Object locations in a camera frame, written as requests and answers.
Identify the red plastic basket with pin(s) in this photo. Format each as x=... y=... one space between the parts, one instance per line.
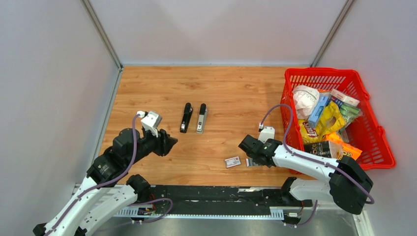
x=364 y=133

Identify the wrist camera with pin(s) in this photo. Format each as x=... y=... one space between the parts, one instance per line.
x=150 y=122
x=265 y=133

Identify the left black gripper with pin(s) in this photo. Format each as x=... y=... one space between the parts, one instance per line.
x=164 y=142

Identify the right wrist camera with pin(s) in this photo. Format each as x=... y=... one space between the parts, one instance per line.
x=265 y=133

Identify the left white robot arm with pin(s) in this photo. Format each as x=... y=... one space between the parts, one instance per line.
x=83 y=214

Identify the white red package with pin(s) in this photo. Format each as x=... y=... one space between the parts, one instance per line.
x=340 y=98

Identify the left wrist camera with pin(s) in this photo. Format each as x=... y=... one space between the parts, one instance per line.
x=150 y=122

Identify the grey and black stapler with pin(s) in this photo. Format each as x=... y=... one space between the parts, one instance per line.
x=203 y=112

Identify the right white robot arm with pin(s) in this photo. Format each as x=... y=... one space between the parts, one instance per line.
x=343 y=182

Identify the yellow chips bag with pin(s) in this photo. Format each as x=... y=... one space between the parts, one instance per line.
x=330 y=121

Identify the red white staple box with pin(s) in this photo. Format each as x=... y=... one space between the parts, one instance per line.
x=232 y=162

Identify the orange snack pack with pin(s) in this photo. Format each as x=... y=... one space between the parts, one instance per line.
x=345 y=148

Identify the green snack pack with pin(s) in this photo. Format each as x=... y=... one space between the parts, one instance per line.
x=349 y=113

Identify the blue box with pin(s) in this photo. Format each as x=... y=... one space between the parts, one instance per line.
x=315 y=116

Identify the white crumpled bag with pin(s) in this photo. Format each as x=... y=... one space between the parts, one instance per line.
x=305 y=100

